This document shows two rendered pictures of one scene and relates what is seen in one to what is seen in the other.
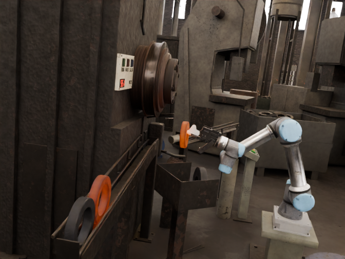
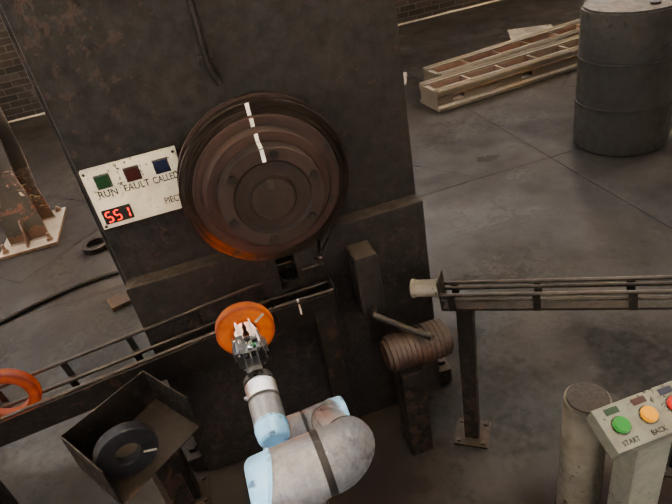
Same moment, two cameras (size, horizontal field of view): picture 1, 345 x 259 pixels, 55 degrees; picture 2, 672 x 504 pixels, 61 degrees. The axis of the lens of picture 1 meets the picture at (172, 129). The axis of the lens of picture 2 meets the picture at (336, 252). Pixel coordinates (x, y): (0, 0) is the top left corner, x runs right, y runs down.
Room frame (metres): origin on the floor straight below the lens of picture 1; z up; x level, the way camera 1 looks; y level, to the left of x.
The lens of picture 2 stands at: (1.80, -1.31, 1.78)
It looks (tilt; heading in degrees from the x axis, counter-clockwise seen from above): 33 degrees down; 73
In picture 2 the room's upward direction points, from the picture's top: 11 degrees counter-clockwise
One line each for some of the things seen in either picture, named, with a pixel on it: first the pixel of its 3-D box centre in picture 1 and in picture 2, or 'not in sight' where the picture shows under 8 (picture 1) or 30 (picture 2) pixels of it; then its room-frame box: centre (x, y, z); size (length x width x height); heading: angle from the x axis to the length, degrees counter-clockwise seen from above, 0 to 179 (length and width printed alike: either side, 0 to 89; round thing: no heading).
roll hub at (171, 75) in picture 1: (172, 81); (272, 195); (2.08, 0.04, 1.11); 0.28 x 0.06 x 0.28; 173
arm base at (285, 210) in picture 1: (291, 207); not in sight; (1.97, -0.80, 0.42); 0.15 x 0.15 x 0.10
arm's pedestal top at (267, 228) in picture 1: (287, 227); not in sight; (1.97, -0.80, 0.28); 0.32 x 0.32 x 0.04; 77
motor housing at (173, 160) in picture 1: (171, 191); (421, 388); (2.41, -0.04, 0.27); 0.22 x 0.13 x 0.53; 173
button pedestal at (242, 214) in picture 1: (247, 183); (634, 488); (2.68, -0.68, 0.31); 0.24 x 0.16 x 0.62; 173
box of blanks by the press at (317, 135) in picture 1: (278, 140); not in sight; (4.37, -1.44, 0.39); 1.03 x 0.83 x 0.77; 98
